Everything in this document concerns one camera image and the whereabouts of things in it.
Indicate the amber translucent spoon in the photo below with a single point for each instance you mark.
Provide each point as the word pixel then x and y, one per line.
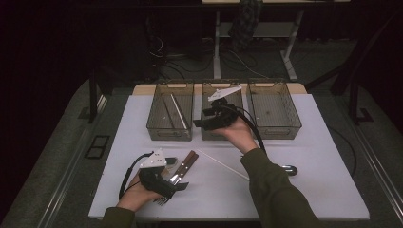
pixel 164 172

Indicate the steel spoon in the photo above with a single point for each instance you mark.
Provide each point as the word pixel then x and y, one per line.
pixel 291 170

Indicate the steel chopstick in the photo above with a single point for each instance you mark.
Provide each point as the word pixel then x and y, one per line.
pixel 170 110
pixel 167 111

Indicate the black metal stand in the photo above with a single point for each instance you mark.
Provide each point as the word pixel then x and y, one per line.
pixel 354 101
pixel 92 101

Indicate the black floor socket frame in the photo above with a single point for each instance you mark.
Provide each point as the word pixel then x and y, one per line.
pixel 96 147

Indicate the desk with white metal legs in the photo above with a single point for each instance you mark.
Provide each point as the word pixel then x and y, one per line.
pixel 217 47

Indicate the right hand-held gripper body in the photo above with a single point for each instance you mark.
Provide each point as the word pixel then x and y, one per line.
pixel 226 115

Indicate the white table mat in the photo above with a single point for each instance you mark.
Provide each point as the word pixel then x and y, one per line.
pixel 301 196

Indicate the person's right hand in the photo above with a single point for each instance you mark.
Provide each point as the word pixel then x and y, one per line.
pixel 240 136

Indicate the dark patterned hanging jacket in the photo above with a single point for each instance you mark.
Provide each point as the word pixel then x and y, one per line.
pixel 245 22

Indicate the person's left hand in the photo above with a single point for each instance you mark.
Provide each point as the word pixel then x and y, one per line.
pixel 137 198

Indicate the metal floor rail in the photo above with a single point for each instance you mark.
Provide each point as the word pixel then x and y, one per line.
pixel 68 177
pixel 380 171

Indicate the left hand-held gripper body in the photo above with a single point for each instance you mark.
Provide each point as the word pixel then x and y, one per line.
pixel 155 180

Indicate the smoked clear plastic bin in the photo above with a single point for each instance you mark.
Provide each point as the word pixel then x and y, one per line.
pixel 210 134
pixel 272 107
pixel 155 120

